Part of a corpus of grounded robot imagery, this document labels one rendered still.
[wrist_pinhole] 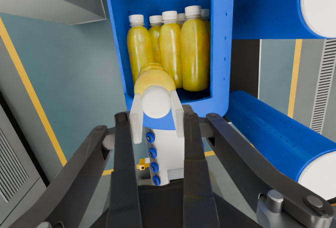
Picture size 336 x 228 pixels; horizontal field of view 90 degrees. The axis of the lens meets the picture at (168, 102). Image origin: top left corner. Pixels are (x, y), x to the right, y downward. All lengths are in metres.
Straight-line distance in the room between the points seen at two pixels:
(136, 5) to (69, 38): 1.18
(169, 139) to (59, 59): 1.29
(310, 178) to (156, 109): 0.87
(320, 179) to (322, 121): 1.59
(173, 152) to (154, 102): 0.58
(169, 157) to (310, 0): 0.72
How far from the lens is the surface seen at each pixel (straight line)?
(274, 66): 1.95
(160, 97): 0.21
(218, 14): 0.36
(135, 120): 0.16
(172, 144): 0.76
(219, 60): 0.36
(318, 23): 0.71
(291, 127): 1.11
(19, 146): 2.09
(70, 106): 1.84
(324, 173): 1.03
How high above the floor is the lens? 1.55
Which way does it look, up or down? 69 degrees down
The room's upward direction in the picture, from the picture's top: 166 degrees clockwise
